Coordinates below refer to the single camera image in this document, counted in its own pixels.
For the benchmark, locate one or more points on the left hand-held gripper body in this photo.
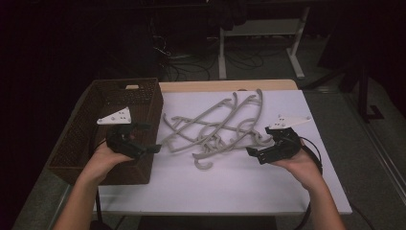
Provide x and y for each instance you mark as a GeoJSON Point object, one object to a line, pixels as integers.
{"type": "Point", "coordinates": [123, 142]}

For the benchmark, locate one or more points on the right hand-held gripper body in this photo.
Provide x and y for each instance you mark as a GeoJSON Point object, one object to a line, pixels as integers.
{"type": "Point", "coordinates": [282, 145]}

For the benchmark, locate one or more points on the brown wicker basket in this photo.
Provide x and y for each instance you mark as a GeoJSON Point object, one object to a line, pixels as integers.
{"type": "Point", "coordinates": [72, 150]}

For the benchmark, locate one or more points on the person's left hand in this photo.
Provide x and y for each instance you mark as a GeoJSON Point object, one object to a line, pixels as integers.
{"type": "Point", "coordinates": [100, 161]}

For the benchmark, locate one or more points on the person's right hand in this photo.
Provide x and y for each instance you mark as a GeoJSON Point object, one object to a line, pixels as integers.
{"type": "Point", "coordinates": [301, 167]}

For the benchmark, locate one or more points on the white table cover sheet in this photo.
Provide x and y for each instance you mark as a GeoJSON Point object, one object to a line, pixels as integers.
{"type": "Point", "coordinates": [223, 188]}

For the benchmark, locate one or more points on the black metal stand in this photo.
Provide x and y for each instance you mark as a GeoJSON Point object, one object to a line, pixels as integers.
{"type": "Point", "coordinates": [364, 96]}

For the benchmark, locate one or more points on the white metal desk frame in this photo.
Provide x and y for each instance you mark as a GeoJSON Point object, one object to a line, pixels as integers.
{"type": "Point", "coordinates": [222, 54]}

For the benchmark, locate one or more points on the metal floor rail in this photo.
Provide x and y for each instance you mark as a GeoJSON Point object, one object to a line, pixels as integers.
{"type": "Point", "coordinates": [376, 143]}

